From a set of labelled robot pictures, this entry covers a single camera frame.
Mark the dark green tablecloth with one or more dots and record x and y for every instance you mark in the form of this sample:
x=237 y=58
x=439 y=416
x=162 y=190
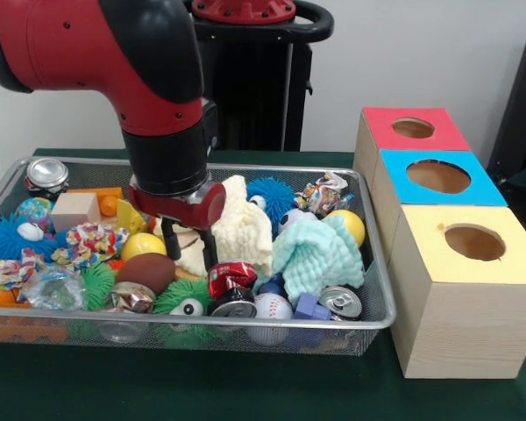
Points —
x=201 y=386

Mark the orange foam disc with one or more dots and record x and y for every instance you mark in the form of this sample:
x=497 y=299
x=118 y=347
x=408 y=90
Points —
x=186 y=274

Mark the silver drink can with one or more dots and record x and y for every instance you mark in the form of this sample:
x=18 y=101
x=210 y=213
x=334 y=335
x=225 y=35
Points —
x=46 y=173

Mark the brown toy football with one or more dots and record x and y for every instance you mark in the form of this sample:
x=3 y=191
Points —
x=147 y=269

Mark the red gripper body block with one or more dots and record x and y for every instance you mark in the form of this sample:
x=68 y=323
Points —
x=210 y=206

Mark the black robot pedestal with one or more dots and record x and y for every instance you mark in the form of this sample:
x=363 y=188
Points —
x=254 y=87

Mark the mint green cloth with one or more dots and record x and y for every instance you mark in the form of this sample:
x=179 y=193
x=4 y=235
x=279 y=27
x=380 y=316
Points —
x=320 y=259

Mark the black upright panel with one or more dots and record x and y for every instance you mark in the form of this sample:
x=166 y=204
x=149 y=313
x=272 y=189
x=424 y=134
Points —
x=521 y=109

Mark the cream yellow cloth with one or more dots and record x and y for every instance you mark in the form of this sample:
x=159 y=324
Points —
x=245 y=228

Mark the yellow ball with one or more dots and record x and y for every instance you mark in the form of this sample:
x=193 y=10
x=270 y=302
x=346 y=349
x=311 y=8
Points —
x=350 y=226

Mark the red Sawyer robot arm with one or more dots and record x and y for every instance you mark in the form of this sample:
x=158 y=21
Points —
x=70 y=44

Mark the green spiky ball with eye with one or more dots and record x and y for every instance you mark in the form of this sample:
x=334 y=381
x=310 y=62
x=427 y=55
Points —
x=186 y=291

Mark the blue spiky ball with eyes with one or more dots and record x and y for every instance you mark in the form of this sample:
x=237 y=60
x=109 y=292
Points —
x=4 y=239
x=272 y=188

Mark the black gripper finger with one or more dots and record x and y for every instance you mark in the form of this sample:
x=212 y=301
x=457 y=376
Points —
x=172 y=241
x=209 y=250

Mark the shallow clear mesh bin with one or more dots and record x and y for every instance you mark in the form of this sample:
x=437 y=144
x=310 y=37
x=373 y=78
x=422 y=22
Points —
x=377 y=280

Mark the small soccer ball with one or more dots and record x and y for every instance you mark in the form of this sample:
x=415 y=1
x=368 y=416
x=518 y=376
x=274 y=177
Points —
x=289 y=219

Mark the small baseball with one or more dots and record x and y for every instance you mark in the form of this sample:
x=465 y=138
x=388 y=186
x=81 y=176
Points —
x=272 y=305

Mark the wooden three-hole box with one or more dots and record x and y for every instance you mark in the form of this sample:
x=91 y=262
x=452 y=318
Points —
x=464 y=324

